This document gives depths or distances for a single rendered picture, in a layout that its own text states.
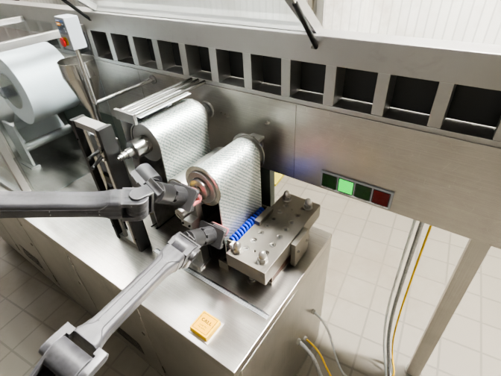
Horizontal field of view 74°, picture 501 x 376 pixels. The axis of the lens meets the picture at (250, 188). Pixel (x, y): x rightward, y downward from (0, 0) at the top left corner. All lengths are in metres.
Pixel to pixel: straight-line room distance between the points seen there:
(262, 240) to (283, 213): 0.16
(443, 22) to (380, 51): 2.25
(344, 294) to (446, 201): 1.37
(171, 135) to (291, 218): 0.53
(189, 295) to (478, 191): 0.94
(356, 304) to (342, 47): 1.69
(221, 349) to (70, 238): 0.84
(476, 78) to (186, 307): 1.05
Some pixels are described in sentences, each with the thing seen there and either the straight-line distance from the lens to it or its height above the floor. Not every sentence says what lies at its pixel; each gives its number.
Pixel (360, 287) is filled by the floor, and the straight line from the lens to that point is 2.42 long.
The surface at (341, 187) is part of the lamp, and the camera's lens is 1.20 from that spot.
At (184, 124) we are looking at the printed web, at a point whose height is 1.37.
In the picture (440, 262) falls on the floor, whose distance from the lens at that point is 2.74.
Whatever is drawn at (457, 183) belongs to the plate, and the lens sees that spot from 1.09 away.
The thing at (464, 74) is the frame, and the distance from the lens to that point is 0.97.
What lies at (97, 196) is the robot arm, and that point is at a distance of 0.90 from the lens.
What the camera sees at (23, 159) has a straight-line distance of 1.85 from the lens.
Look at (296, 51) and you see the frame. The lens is 1.10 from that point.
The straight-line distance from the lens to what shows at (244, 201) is 1.21.
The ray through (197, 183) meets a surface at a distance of 1.06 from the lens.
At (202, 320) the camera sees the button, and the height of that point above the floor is 0.92.
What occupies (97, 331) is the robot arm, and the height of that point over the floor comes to 1.26.
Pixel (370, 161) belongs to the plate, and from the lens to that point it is 1.12.
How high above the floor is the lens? 1.89
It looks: 37 degrees down
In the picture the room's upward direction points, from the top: 4 degrees counter-clockwise
